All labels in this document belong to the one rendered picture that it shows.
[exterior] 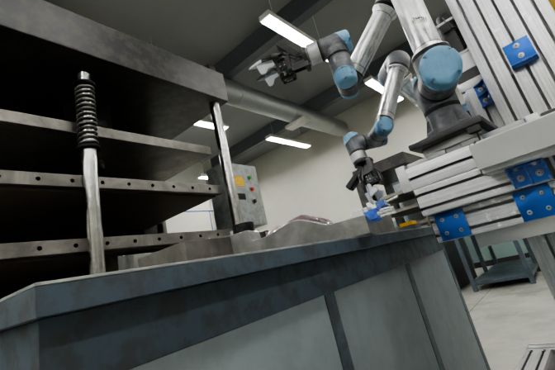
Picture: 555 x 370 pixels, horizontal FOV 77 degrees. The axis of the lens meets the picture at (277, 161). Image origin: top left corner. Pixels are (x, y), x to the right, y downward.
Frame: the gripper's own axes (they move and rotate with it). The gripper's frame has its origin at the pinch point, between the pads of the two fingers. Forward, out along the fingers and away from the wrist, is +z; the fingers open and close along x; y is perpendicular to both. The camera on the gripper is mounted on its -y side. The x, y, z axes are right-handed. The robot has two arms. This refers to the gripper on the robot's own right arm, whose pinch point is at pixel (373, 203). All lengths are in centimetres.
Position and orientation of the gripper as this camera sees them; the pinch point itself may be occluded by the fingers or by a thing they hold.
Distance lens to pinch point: 157.2
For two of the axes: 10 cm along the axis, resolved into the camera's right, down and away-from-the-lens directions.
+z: 2.5, 8.4, -4.8
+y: 7.2, -4.9, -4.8
